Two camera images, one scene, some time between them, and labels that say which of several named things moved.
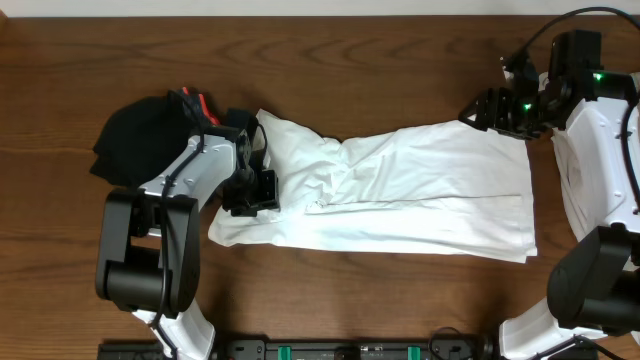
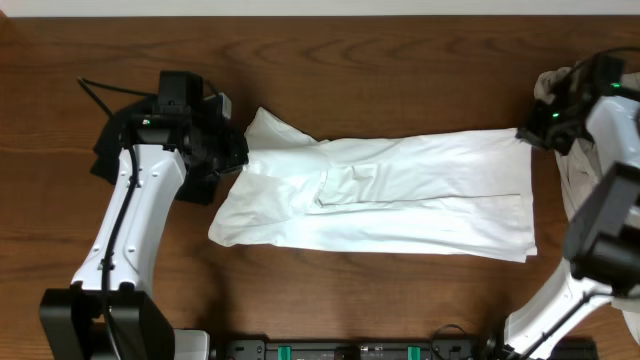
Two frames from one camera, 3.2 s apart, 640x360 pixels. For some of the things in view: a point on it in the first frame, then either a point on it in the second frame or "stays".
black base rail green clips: (318, 348) stays
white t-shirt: (444, 188) stays
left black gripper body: (267, 190) to (232, 151)
